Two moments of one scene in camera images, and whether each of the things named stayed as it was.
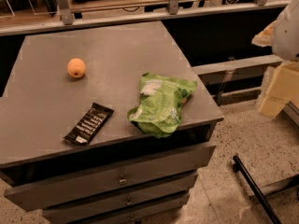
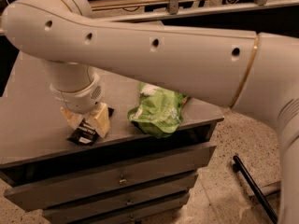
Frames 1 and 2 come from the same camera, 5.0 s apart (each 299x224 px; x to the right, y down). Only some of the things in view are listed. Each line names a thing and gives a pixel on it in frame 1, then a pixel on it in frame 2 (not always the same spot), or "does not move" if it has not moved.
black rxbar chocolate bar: x=90 y=124 does not move
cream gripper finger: x=264 y=36 to x=99 y=119
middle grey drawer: x=161 y=190 does not move
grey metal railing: x=67 y=21 does not move
